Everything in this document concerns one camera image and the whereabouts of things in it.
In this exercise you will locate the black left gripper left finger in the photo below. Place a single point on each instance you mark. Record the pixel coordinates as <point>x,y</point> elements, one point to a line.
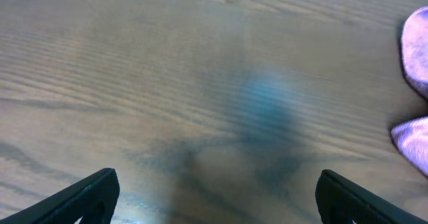
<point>90,200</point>

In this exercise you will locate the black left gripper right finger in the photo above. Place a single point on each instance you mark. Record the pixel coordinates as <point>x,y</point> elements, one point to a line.
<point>341,201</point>

